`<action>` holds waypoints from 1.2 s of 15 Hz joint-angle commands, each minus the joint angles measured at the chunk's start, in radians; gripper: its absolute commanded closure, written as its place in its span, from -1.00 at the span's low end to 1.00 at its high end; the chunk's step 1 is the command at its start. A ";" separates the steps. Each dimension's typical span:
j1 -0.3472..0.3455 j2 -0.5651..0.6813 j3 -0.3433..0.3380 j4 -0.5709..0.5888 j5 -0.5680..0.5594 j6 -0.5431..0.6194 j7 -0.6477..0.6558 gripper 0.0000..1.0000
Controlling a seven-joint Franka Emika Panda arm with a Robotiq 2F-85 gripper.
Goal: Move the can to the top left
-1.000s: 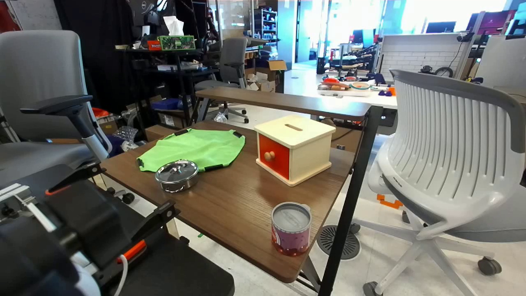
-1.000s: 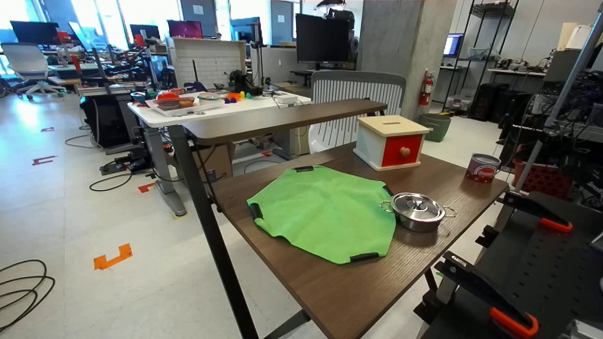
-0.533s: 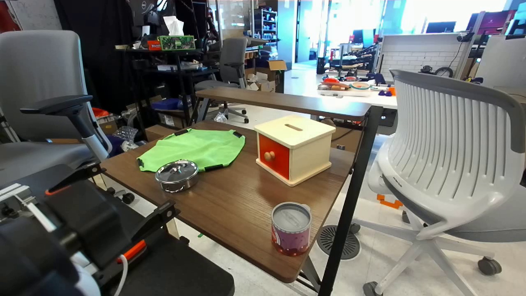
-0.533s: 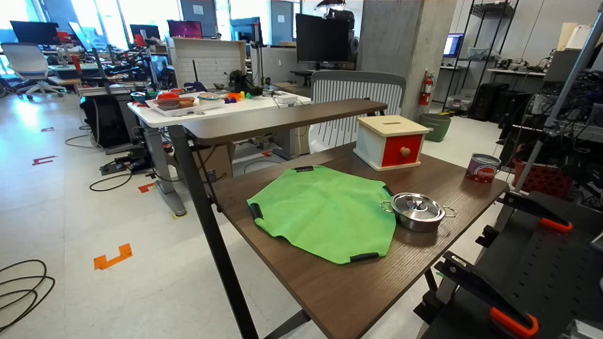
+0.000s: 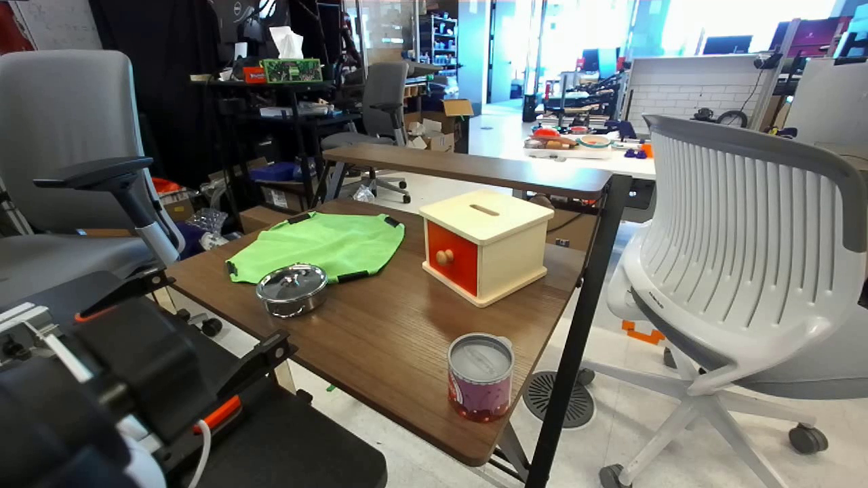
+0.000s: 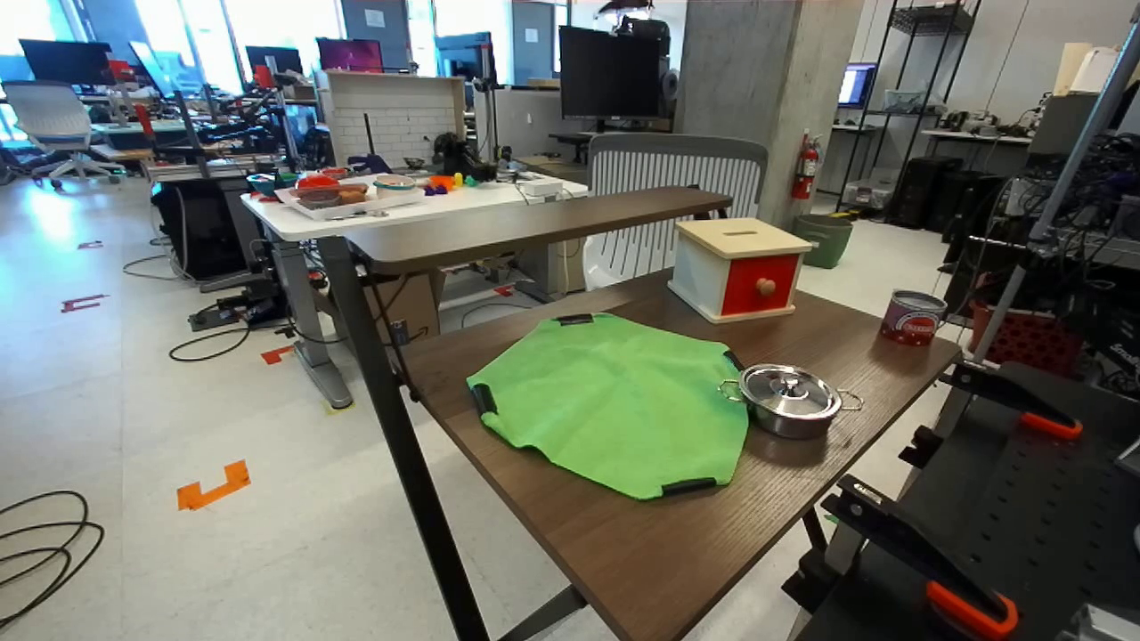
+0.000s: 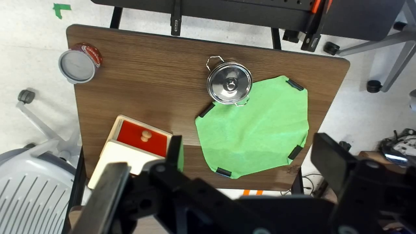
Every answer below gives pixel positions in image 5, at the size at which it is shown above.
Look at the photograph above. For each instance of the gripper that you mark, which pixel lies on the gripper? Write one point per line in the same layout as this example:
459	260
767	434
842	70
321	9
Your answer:
146	362

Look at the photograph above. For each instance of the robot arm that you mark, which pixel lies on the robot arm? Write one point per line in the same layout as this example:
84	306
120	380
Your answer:
41	440

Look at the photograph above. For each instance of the red can with silver lid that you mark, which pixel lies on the red can with silver lid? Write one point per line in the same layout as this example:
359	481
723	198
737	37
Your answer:
479	379

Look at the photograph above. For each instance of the small steel pot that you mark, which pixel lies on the small steel pot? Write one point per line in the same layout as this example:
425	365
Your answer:
291	306

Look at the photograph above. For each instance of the clear plastic bag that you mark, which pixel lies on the clear plastic bag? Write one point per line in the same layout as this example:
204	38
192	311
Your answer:
207	224

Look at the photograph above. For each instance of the green cloth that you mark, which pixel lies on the green cloth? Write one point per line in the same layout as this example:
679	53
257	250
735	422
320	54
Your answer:
325	244

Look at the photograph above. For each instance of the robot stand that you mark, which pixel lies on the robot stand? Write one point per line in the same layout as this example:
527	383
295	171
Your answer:
291	447

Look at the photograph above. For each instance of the blue box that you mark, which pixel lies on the blue box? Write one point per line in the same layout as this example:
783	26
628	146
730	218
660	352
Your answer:
274	171

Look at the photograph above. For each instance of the black shelf rack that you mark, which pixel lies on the black shelf rack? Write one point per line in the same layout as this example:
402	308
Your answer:
285	122

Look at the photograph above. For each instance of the grey office chair with armrest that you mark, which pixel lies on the grey office chair with armrest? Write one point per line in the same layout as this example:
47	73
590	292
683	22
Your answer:
61	135

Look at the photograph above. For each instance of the small orange box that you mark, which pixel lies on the small orange box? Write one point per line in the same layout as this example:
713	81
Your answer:
254	74

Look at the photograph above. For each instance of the wooden drawer knob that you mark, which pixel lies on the wooden drawer knob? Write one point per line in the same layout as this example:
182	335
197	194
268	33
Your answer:
444	257

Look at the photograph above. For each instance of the orange drawer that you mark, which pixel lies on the orange drawer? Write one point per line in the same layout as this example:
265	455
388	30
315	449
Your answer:
453	256

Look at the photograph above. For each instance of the green tissue box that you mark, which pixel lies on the green tissue box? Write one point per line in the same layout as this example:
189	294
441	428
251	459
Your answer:
293	70

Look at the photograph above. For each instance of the wooden box with orange drawer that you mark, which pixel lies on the wooden box with orange drawer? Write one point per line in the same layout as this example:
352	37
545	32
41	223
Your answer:
495	251

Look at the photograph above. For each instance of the stack of cardboard boxes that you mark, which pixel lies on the stack of cardboard boxes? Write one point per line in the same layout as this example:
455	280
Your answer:
441	125

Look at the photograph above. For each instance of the round floor grate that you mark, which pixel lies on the round floor grate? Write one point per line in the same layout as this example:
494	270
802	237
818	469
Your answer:
559	400

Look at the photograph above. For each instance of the storage shelf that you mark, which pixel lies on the storage shelf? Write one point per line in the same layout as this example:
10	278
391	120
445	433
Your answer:
439	41

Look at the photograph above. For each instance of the white table with toys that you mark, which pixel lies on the white table with toys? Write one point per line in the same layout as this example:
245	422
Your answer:
590	152

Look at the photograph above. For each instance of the orange floor marker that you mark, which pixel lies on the orange floor marker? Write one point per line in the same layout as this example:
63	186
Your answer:
641	333

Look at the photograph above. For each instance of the white brick panel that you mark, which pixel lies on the white brick panel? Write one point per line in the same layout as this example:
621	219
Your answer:
685	88

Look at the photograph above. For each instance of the white ribbed office chair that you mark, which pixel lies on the white ribbed office chair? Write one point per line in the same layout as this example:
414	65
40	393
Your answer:
739	230

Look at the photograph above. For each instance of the monitor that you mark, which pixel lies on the monitor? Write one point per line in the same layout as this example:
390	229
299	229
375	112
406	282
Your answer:
727	45

